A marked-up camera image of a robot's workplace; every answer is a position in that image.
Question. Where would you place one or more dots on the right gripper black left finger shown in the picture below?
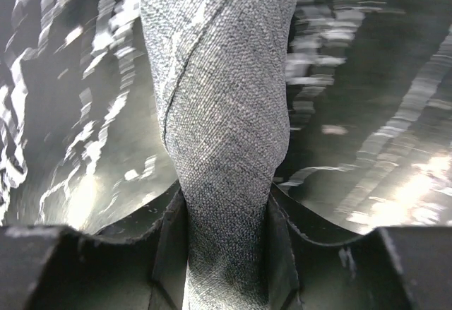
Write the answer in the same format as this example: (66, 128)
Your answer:
(138, 262)

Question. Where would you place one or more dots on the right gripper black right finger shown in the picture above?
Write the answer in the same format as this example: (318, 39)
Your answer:
(312, 263)

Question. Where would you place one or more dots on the grey cloth napkin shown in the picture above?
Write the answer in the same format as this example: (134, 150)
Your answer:
(218, 69)

